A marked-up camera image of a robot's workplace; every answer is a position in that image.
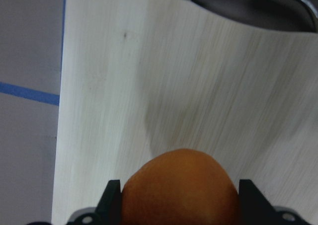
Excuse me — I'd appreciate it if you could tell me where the orange fruit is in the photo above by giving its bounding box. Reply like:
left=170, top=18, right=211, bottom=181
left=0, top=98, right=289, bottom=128
left=121, top=149, right=243, bottom=225

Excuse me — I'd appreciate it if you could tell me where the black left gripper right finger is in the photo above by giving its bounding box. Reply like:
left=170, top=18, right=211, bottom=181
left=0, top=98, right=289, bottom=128
left=238, top=179, right=278, bottom=225

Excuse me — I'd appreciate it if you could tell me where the wooden cutting board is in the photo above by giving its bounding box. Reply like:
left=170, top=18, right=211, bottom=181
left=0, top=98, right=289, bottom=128
left=51, top=0, right=318, bottom=225

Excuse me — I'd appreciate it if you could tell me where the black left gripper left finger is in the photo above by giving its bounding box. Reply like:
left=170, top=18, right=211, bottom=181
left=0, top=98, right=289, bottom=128
left=95, top=180, right=122, bottom=225

